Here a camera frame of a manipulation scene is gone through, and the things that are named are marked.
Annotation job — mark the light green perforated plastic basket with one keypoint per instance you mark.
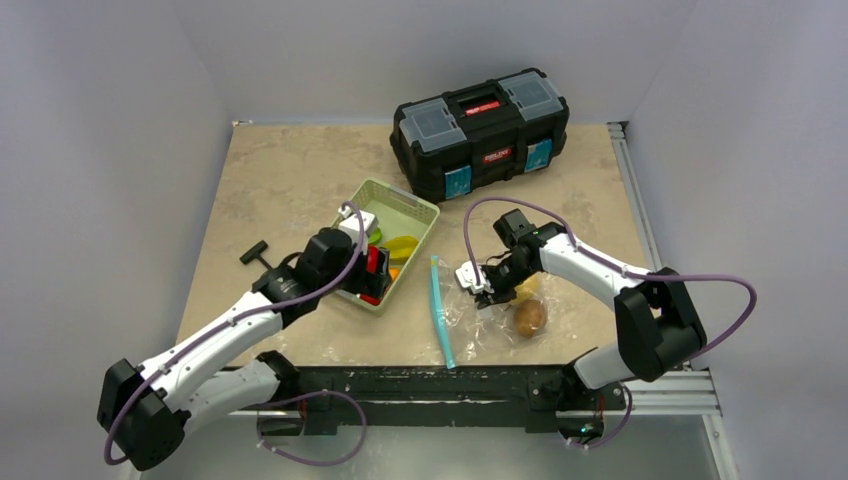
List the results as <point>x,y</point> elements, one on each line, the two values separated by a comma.
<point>399,213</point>

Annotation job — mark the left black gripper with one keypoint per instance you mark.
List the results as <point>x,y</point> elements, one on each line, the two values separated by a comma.
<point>370,283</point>

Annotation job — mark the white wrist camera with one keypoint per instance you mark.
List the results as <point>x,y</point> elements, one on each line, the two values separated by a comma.
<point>355,223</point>
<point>470,277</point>

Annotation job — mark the brown fake potato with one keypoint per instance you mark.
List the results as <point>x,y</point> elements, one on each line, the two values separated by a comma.
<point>529,318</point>

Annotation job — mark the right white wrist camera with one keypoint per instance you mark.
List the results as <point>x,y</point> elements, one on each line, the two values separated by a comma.
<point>470,277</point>

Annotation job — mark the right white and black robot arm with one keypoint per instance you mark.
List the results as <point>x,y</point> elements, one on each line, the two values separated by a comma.
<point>657,326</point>

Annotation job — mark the yellow fake lemon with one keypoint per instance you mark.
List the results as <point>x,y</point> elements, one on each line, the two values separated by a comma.
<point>527,290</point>

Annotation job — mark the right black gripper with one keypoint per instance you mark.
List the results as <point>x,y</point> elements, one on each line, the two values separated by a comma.
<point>488,298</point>

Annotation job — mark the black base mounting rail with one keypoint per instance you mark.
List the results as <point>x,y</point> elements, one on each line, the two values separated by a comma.
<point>535,398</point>

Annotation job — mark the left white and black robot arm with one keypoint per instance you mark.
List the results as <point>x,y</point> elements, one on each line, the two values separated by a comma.
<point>148,409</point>

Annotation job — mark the black T-handle tool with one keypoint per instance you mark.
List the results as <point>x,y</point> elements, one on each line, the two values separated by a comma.
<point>255,255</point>

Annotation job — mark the clear zip bag blue seal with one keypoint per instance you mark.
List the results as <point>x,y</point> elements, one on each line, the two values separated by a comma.
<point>470,336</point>

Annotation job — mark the green fake fruit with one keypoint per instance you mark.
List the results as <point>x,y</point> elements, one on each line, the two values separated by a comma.
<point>375,237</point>

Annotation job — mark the black toolbox with clear lids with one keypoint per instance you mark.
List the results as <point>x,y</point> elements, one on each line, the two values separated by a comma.
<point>450,145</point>

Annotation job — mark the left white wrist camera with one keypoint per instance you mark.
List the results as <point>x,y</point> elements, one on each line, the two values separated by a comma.
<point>355,223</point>

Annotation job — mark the yellow fake fruit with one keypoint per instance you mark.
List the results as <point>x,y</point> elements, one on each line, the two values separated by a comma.
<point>401,248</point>

